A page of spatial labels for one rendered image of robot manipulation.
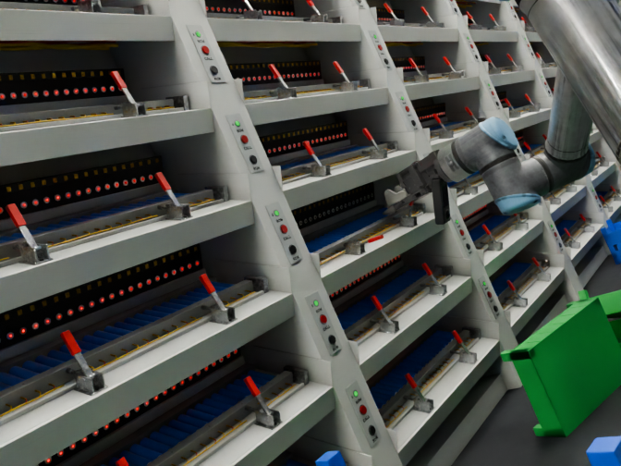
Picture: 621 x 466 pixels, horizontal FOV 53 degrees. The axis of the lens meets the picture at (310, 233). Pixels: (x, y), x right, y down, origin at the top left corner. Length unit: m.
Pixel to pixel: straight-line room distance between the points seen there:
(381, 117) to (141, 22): 0.81
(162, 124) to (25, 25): 0.26
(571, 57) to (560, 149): 0.47
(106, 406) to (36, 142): 0.39
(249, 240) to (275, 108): 0.31
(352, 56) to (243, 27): 0.50
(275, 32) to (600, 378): 1.09
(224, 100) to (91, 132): 0.31
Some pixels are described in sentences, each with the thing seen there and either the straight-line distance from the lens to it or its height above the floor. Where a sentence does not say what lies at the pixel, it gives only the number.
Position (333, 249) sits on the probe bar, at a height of 0.56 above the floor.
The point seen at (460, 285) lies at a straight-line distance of 1.71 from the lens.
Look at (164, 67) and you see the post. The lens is 1.29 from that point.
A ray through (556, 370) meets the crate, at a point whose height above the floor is 0.13.
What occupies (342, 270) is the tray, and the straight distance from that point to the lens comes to 1.31.
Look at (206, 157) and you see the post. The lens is 1.24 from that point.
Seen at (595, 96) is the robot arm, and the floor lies 0.62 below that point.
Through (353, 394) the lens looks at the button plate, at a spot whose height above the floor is 0.30.
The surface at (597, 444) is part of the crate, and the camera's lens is 0.47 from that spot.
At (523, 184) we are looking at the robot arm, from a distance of 1.45.
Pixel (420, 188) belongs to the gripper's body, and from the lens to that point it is 1.56.
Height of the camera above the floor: 0.60
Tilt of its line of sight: 1 degrees up
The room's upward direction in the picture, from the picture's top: 24 degrees counter-clockwise
